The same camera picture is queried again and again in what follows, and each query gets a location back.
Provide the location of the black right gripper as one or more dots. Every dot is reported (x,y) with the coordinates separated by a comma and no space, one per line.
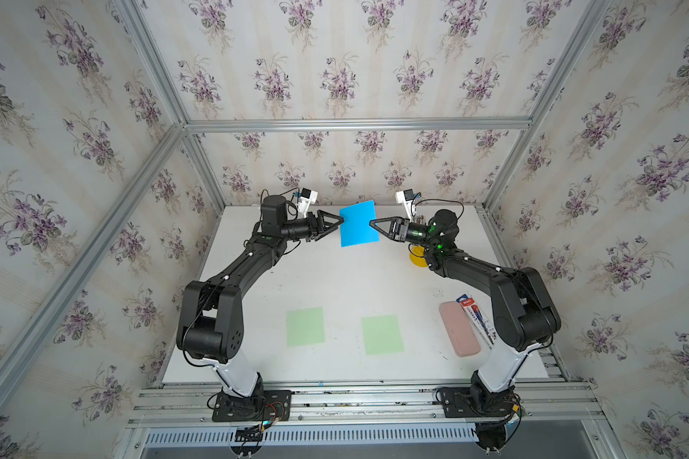
(403,229)

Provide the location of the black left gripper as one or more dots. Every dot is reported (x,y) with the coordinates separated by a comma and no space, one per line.
(313,227)

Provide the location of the blue square paper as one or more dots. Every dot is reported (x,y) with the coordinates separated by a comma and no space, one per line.
(356,229)

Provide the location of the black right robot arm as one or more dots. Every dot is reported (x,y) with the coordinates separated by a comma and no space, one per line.
(524,314)

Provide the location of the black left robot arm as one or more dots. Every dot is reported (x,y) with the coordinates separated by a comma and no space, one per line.
(211,326)

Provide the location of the yellow metal pencil bucket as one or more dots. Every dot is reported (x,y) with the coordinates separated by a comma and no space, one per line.
(417,256)

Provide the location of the left green paper sheet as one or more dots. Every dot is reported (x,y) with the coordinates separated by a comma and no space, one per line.
(305,327)

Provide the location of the green paper sheet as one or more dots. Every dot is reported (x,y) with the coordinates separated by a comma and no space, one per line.
(382,335)
(305,327)

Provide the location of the right green paper sheet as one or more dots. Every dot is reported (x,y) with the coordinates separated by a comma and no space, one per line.
(382,335)

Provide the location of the pen package box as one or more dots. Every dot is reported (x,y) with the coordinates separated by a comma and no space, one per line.
(482,323)

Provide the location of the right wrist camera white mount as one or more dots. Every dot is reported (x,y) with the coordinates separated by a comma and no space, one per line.
(406,198)

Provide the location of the aluminium rail frame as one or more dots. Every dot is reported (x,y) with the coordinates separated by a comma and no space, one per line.
(549,417)

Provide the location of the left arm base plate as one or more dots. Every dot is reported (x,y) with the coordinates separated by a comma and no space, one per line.
(252,404)

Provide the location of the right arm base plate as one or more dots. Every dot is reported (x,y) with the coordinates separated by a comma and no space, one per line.
(474,402)

